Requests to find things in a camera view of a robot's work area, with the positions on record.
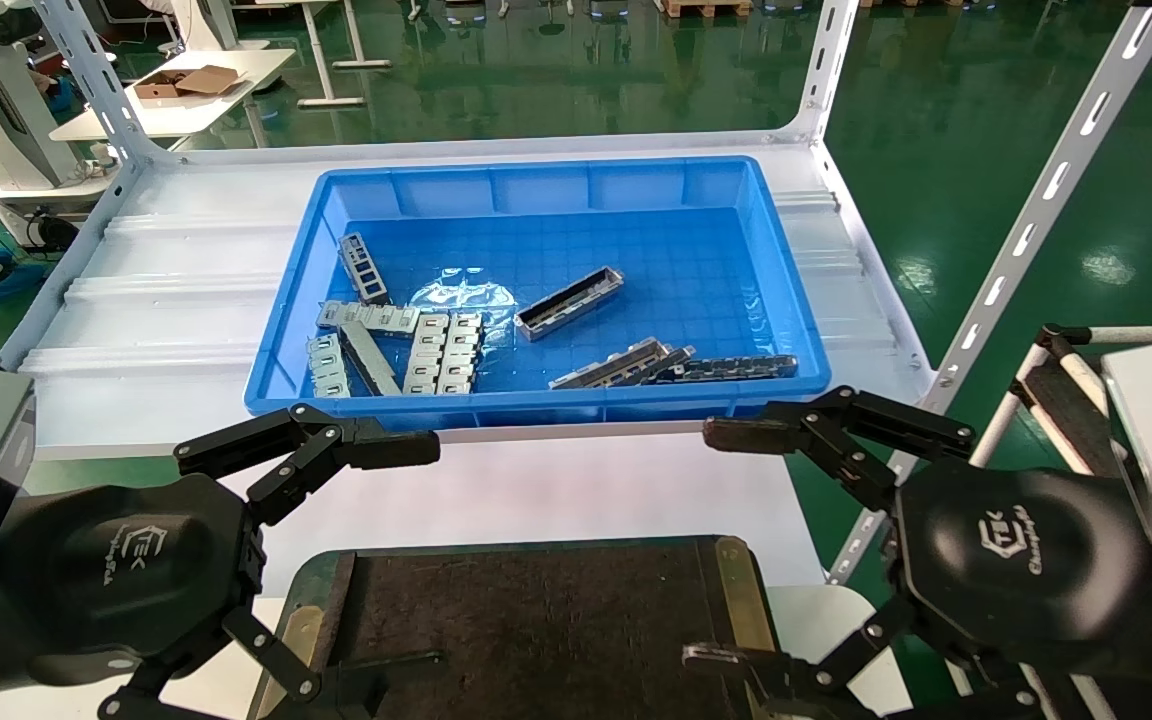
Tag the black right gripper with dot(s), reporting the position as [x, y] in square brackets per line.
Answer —
[1021, 560]

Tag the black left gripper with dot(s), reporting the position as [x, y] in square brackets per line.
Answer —
[116, 570]

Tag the long grey metal channel part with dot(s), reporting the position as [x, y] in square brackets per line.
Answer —
[608, 365]
[671, 360]
[569, 303]

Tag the grey slotted metal part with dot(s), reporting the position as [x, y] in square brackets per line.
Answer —
[426, 352]
[368, 317]
[460, 352]
[328, 368]
[364, 268]

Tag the dark flat metal part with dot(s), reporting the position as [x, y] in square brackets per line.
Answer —
[372, 360]

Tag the long dark metal part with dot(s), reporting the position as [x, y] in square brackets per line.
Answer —
[731, 367]

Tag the black container tray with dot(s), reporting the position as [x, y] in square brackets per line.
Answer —
[536, 630]

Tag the white metal shelf rack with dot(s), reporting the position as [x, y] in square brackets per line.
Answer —
[176, 300]

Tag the clear plastic bag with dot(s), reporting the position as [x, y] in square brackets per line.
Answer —
[461, 295]

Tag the blue plastic bin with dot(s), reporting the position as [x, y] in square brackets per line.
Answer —
[636, 250]

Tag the white background table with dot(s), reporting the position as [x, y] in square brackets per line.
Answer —
[186, 110]

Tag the brown cardboard box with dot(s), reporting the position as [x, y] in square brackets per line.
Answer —
[186, 80]

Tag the white machine stand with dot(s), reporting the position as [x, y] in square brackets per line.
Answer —
[6, 120]

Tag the wooden pallet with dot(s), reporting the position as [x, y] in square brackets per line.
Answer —
[704, 8]

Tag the white tube cart frame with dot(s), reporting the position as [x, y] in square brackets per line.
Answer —
[1066, 410]

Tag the white background desk frame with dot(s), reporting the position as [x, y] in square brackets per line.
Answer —
[331, 60]

